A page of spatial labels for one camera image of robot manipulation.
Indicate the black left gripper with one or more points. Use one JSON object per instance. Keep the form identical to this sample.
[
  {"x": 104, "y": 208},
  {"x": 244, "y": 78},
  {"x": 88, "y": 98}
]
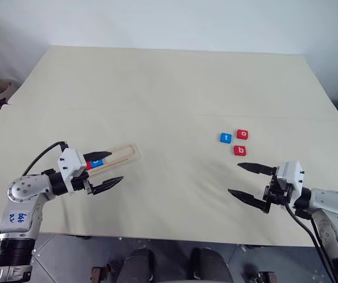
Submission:
[{"x": 81, "y": 182}]

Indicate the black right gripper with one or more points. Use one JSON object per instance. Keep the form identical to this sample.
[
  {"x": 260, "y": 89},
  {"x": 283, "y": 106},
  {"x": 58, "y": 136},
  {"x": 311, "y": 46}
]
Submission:
[{"x": 275, "y": 191}]

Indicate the red letter tile o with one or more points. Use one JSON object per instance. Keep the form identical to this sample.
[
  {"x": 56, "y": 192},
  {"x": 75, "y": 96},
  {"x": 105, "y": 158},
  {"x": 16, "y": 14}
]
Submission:
[{"x": 242, "y": 134}]

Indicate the blue letter tile t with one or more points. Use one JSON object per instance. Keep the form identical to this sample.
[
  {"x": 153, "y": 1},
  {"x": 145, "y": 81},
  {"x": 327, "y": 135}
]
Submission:
[{"x": 225, "y": 138}]

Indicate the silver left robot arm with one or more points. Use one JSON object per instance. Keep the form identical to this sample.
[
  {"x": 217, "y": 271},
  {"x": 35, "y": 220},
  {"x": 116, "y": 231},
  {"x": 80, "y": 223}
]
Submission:
[{"x": 24, "y": 188}]

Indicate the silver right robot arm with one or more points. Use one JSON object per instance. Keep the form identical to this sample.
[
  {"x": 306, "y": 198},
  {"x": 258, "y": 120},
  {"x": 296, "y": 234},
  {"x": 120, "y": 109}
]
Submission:
[{"x": 331, "y": 203}]

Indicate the wooden letter tile rack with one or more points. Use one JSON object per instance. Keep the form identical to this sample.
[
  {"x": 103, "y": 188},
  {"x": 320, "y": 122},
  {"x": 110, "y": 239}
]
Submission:
[{"x": 125, "y": 154}]

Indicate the red letter tile b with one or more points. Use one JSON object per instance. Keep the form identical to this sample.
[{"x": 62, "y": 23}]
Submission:
[{"x": 240, "y": 150}]

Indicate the brown block under table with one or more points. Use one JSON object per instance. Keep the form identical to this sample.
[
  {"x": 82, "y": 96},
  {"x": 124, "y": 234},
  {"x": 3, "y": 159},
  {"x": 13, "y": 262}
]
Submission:
[
  {"x": 101, "y": 273},
  {"x": 260, "y": 277}
]

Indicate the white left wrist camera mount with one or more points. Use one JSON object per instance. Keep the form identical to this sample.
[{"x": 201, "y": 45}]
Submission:
[{"x": 69, "y": 162}]

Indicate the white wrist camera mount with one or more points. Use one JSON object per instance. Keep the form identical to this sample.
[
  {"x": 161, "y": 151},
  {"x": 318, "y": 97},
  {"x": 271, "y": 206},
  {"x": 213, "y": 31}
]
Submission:
[
  {"x": 292, "y": 174},
  {"x": 69, "y": 162}
]

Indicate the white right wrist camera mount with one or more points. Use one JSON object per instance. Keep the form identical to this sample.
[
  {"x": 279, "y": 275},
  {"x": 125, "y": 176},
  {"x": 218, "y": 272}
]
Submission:
[{"x": 292, "y": 174}]

